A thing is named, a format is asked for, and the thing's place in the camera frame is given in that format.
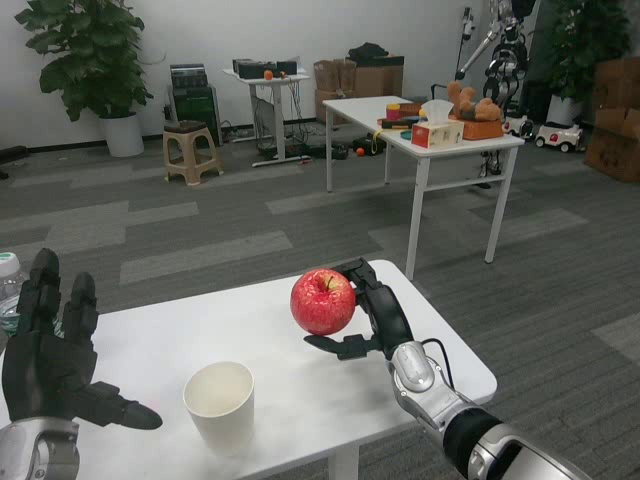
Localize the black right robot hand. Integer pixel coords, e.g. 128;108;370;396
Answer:
303;257;415;362

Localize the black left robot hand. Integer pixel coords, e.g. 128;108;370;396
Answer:
1;248;164;431

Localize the red apple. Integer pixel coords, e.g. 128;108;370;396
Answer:
289;268;358;336

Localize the clear plastic water bottle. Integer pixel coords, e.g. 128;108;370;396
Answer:
0;251;24;341

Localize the white paper cup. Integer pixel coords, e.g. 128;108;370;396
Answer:
182;361;256;446

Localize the red white tissue box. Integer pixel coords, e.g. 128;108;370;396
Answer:
411;99;466;149

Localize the orange woven basket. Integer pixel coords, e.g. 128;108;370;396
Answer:
459;118;504;141

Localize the long white table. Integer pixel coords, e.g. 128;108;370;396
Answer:
322;94;526;281

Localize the small white standing desk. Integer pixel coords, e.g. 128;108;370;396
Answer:
223;67;311;169

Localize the brown teddy bear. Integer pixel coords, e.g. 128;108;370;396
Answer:
446;80;503;122

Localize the white toy car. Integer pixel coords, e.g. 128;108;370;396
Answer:
502;113;535;139
534;121;585;154

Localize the grey desktop computer tower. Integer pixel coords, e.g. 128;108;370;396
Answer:
251;94;276;154

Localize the open brown cardboard box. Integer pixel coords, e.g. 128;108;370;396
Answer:
313;58;359;126

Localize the large closed cardboard box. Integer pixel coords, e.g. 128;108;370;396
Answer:
352;54;405;99

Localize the black cloth bundle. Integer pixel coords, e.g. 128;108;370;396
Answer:
347;42;391;64

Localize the open cardboard box on floor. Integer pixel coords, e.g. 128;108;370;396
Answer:
583;107;640;182

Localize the beige plastic stool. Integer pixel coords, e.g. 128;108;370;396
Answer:
162;119;225;187

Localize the silver black humanoid robot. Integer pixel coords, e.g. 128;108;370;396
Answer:
453;0;539;191

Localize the black green computer tower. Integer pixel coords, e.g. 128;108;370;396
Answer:
169;84;224;146

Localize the black stacked device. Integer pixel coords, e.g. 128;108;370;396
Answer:
169;63;206;89

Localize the tall leafy potted plant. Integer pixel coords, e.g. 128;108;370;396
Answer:
14;0;155;159

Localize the stacked brown cardboard box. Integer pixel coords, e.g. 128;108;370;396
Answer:
593;58;640;112

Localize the dark green potted plant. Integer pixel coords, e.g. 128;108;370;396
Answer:
542;0;634;126

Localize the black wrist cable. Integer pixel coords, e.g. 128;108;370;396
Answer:
422;338;457;391

